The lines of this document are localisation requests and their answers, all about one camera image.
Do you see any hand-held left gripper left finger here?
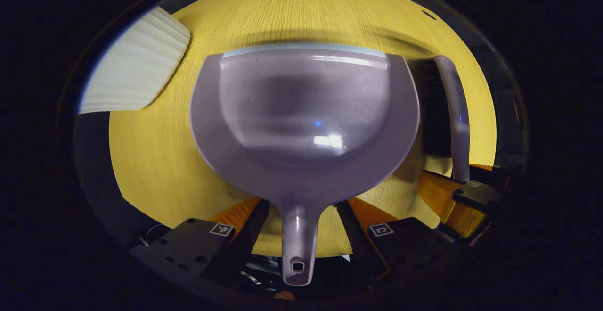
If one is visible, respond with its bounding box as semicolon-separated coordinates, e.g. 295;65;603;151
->
129;196;272;288

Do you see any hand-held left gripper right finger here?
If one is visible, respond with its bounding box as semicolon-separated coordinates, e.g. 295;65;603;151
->
334;197;454;281

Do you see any pale pink small broom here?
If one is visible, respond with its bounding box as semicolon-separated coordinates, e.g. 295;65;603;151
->
414;55;472;183

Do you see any pale pink dustpan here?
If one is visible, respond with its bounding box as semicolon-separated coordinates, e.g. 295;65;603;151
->
189;43;421;287

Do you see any yellow wooden desktop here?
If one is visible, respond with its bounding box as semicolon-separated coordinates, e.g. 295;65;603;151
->
73;0;528;259

